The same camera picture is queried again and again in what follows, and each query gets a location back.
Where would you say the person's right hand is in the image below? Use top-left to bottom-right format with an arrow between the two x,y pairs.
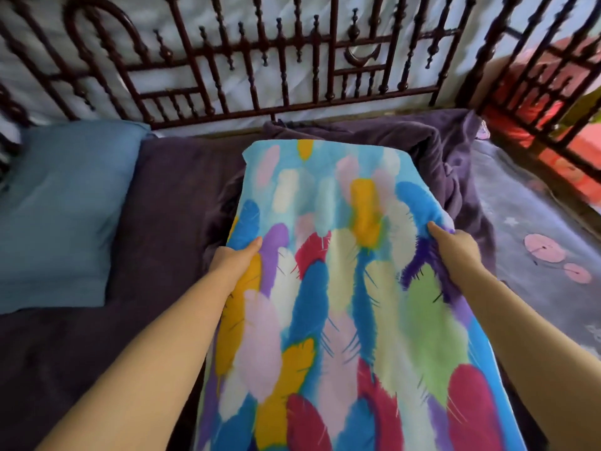
427,221 -> 485,287

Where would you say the grey pad with pink circles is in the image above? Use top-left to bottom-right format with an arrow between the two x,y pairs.
469,126 -> 601,362

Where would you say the purple plush bed sheet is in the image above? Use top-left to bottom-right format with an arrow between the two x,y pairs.
0,133 -> 264,451

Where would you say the purple fleece duvet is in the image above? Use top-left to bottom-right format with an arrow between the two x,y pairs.
202,107 -> 496,277

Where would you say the red cloth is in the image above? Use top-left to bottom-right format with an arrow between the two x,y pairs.
483,34 -> 601,202

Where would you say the person's left forearm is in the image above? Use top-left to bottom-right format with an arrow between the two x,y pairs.
35,272 -> 235,451

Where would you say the red wooden bed frame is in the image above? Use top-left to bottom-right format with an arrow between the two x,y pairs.
0,0 -> 601,212

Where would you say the colourful feather print pillow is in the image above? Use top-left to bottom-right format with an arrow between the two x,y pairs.
195,138 -> 527,451

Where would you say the pale mosquito net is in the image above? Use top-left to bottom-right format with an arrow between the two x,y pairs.
0,0 -> 601,137

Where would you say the blue butterfly pillow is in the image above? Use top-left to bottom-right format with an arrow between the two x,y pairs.
0,119 -> 153,315

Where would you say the person's left hand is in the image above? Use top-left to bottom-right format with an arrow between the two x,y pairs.
208,237 -> 264,296

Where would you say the person's right forearm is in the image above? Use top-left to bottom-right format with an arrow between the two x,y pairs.
453,265 -> 601,451

